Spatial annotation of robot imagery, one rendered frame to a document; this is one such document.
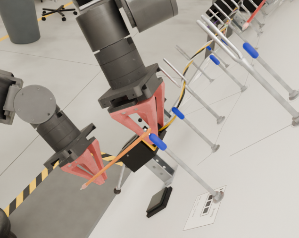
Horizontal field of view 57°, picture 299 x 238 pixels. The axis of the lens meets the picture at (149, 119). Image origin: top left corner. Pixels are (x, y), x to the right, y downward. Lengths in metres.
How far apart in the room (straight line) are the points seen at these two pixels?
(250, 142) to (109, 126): 1.97
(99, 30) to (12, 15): 3.53
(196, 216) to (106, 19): 0.25
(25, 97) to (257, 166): 0.32
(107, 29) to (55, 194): 1.59
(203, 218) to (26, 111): 0.28
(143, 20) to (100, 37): 0.06
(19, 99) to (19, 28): 3.51
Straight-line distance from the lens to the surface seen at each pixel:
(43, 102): 0.43
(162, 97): 0.41
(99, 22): 0.36
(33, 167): 2.09
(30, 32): 3.97
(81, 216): 1.74
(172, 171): 0.47
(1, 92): 0.51
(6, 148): 2.32
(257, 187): 0.27
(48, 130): 0.50
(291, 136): 0.30
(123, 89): 0.36
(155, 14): 0.37
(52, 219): 1.78
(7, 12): 3.89
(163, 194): 0.41
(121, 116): 0.38
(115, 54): 0.37
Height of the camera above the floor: 1.44
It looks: 38 degrees down
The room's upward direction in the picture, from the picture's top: straight up
